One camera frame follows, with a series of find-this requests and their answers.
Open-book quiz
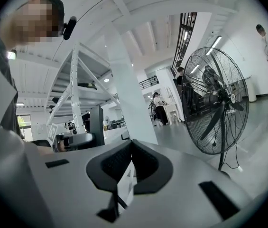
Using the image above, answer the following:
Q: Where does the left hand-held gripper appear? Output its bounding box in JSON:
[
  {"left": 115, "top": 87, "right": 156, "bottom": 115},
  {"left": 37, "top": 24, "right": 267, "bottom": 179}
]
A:
[{"left": 47, "top": 123, "right": 94, "bottom": 153}]

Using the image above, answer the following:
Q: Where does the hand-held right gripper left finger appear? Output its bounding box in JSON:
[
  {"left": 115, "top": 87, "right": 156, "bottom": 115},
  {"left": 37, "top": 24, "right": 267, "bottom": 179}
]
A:
[{"left": 85, "top": 140, "right": 133, "bottom": 191}]

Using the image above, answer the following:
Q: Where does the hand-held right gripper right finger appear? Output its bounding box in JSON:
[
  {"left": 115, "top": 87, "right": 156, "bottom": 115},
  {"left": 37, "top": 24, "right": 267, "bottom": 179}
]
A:
[{"left": 131, "top": 139, "right": 174, "bottom": 195}]

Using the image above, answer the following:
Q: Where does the person's left hand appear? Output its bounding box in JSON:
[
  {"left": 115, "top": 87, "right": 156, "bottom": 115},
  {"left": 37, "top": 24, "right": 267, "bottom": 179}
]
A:
[{"left": 57, "top": 139, "right": 71, "bottom": 152}]

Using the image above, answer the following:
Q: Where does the black upright panel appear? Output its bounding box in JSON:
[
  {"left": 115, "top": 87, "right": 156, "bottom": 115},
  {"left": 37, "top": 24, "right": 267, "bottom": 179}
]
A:
[{"left": 89, "top": 105, "right": 105, "bottom": 146}]

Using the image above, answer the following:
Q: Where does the white cabinet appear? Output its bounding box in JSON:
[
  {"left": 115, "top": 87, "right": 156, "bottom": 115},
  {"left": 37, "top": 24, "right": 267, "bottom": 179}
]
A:
[{"left": 116, "top": 161, "right": 139, "bottom": 207}]

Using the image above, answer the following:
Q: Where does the white small table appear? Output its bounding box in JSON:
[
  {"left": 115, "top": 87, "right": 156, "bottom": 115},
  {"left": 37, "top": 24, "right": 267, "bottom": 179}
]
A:
[{"left": 164, "top": 103, "right": 181, "bottom": 125}]

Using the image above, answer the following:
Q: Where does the person's dark and white clothing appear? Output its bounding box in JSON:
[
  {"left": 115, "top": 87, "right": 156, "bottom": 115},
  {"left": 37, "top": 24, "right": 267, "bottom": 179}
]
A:
[{"left": 0, "top": 18, "right": 27, "bottom": 142}]

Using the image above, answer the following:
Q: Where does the person's head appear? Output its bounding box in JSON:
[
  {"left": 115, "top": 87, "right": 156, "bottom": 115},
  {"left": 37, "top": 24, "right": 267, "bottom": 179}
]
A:
[{"left": 0, "top": 0, "right": 65, "bottom": 50}]

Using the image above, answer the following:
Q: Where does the white waste bin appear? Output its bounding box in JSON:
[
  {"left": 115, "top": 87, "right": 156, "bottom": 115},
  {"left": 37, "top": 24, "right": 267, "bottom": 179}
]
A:
[{"left": 248, "top": 78, "right": 258, "bottom": 103}]

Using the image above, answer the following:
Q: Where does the black staircase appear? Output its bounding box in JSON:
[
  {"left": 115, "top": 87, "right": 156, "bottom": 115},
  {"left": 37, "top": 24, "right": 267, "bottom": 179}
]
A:
[{"left": 170, "top": 12, "right": 198, "bottom": 80}]

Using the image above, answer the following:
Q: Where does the black fan power cable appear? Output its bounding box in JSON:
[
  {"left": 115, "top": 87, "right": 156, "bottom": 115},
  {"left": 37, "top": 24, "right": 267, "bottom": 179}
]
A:
[{"left": 223, "top": 140, "right": 244, "bottom": 173}]

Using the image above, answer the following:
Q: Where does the black pedestal fan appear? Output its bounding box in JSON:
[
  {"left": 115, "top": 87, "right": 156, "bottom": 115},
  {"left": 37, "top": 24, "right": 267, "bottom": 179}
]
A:
[{"left": 180, "top": 46, "right": 250, "bottom": 179}]

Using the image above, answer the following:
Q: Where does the black head-worn camera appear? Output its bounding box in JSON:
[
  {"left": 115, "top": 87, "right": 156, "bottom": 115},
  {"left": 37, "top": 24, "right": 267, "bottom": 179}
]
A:
[{"left": 62, "top": 16, "right": 78, "bottom": 41}]

